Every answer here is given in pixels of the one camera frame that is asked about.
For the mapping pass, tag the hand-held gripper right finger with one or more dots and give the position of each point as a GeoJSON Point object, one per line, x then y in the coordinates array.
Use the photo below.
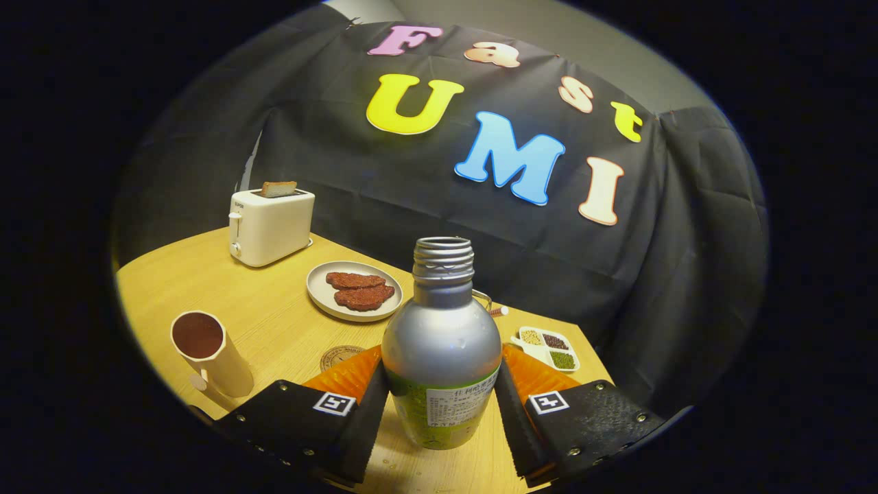
{"type": "Point", "coordinates": [511, 418]}

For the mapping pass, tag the toast slice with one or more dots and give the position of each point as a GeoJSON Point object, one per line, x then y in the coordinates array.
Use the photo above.
{"type": "Point", "coordinates": [278, 189]}

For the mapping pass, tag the round cork coaster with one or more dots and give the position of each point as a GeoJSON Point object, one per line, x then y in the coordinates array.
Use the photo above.
{"type": "Point", "coordinates": [339, 355]}

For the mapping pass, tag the white divided grain tray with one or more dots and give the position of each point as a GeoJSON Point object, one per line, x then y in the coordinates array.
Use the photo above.
{"type": "Point", "coordinates": [545, 348]}

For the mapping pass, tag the grey round plate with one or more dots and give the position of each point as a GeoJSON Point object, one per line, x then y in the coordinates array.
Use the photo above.
{"type": "Point", "coordinates": [321, 291]}

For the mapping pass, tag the silver bottle with green label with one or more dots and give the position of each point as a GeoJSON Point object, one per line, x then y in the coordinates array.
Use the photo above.
{"type": "Point", "coordinates": [440, 350]}

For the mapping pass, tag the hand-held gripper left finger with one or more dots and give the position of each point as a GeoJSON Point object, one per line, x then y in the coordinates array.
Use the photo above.
{"type": "Point", "coordinates": [367, 425]}

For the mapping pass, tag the black backdrop cloth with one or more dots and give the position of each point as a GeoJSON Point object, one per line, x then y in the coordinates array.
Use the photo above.
{"type": "Point", "coordinates": [411, 199]}

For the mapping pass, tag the wooden table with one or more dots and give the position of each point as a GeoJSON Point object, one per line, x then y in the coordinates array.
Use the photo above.
{"type": "Point", "coordinates": [274, 322]}

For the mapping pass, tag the brown meat patty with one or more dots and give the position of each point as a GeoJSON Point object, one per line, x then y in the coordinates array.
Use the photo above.
{"type": "Point", "coordinates": [353, 280]}
{"type": "Point", "coordinates": [365, 298]}

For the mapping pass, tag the cream toaster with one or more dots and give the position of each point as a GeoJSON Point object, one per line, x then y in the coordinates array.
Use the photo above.
{"type": "Point", "coordinates": [271, 226]}

